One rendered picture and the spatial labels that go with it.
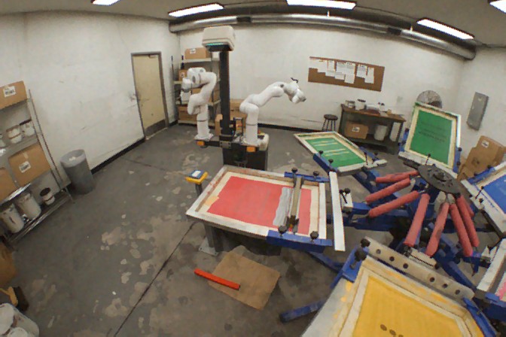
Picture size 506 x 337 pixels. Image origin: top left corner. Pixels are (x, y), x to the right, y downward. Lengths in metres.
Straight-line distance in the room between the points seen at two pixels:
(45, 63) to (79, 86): 0.74
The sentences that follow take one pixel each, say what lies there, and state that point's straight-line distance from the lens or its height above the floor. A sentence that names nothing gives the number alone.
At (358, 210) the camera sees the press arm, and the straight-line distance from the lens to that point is 1.22.
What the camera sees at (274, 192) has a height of 0.96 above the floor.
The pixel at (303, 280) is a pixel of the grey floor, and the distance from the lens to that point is 2.01.
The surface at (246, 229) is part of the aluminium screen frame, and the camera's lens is 1.03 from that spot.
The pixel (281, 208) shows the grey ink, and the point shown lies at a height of 0.96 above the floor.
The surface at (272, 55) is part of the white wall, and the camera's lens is 4.77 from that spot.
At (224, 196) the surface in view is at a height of 0.96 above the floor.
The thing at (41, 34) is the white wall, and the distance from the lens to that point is 3.89.
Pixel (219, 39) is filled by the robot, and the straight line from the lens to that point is 1.32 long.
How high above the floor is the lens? 1.79
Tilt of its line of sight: 27 degrees down
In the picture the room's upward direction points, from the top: 1 degrees clockwise
